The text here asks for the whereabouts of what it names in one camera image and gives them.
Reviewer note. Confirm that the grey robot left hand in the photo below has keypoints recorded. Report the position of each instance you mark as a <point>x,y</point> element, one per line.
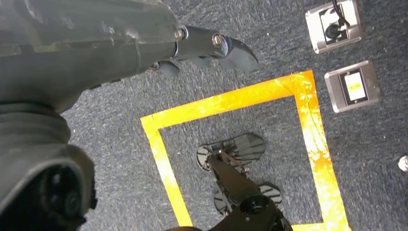
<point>79,47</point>

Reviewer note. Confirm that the yellow floor tape square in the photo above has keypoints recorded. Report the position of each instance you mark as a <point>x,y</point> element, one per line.
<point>223,103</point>

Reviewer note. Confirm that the black robot foot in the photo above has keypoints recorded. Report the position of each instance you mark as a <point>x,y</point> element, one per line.
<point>271,193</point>
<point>247,148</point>

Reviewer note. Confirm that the black robot leg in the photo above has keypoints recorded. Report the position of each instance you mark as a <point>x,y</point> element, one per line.
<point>236,185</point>

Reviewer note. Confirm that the steel floor socket with plug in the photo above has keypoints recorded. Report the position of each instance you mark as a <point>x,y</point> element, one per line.
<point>318,35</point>

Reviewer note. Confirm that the steel floor socket yellow label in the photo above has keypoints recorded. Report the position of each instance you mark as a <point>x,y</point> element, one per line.
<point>352,86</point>

